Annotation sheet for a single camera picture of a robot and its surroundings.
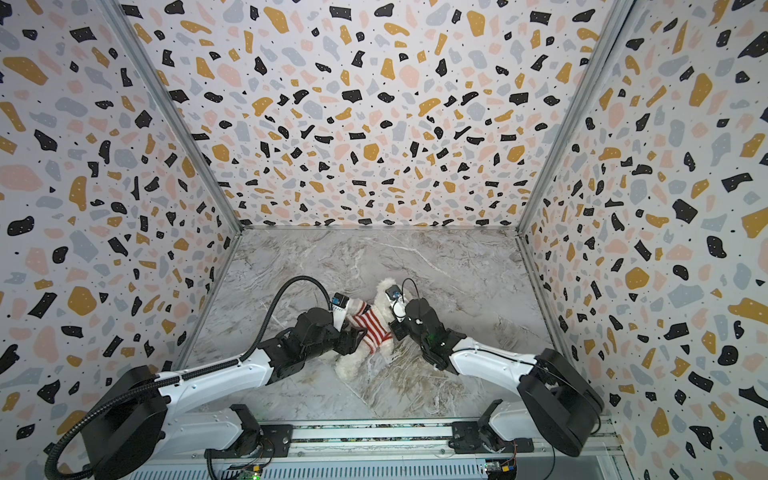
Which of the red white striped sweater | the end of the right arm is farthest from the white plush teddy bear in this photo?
the end of the right arm

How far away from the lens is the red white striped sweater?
0.85m

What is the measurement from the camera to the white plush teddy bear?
831mm

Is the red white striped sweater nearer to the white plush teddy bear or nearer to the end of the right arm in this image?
the white plush teddy bear
